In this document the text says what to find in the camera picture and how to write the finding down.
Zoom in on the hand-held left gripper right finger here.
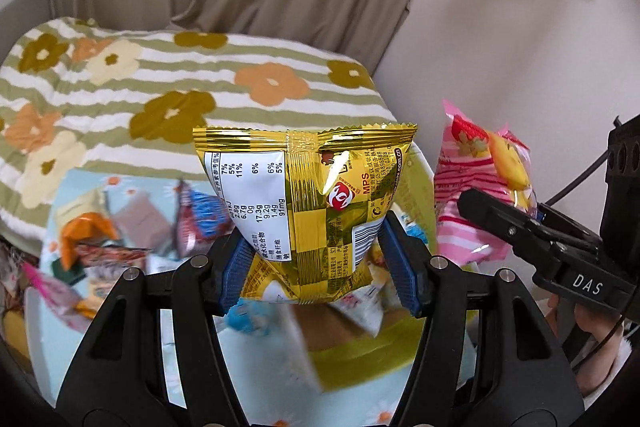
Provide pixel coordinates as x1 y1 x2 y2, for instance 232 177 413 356
377 212 586 427

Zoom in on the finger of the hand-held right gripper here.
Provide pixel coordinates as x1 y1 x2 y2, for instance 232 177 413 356
457 189 557 274
537 204 602 254

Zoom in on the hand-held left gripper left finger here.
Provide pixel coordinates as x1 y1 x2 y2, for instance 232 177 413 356
55 232 261 427

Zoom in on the pink striped snack packet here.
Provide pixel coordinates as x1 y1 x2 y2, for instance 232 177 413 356
432 99 538 268

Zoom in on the gold foil snack packet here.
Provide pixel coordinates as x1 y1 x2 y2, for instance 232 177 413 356
192 121 418 306

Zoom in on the yellow-green storage bin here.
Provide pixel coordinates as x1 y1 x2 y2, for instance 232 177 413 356
300 142 476 395

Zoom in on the person's right hand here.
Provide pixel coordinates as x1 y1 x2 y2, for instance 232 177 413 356
547 294 628 400

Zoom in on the light blue daisy cloth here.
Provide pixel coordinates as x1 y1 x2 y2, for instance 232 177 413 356
25 167 476 427

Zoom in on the green striped floral blanket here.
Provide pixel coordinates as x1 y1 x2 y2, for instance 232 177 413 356
0 17 401 248

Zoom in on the grey patterned sheet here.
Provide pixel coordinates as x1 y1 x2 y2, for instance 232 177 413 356
0 234 41 363

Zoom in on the thin black cable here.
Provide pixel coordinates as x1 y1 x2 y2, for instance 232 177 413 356
565 302 628 360

